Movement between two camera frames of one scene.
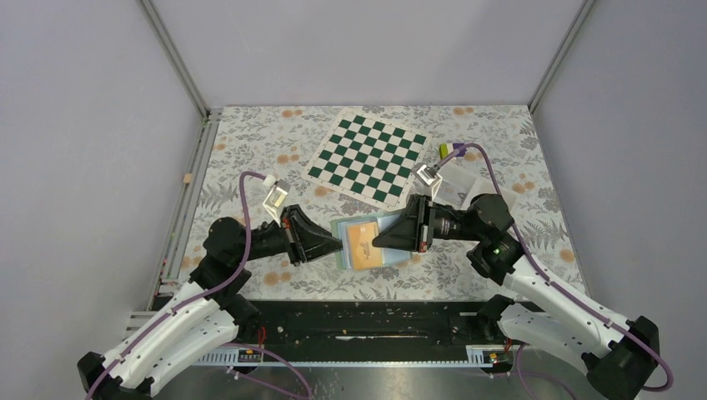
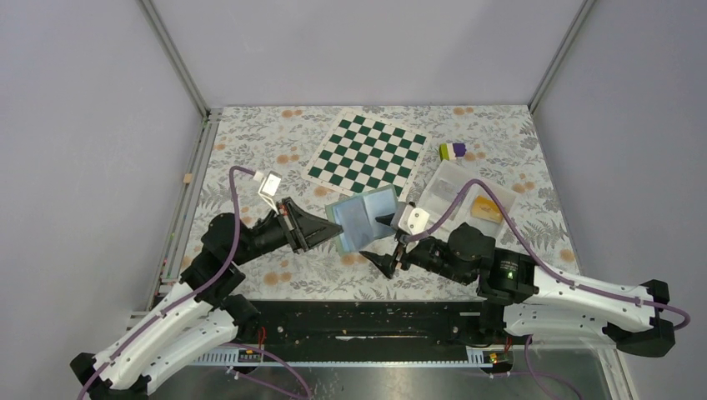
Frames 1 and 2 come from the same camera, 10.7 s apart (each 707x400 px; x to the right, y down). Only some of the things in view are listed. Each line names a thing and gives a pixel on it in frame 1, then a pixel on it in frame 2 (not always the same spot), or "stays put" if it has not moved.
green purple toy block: (446, 148) stays put
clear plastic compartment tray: (457, 189) stays put
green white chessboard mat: (369, 158) stays put
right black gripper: (413, 230) to (387, 263)
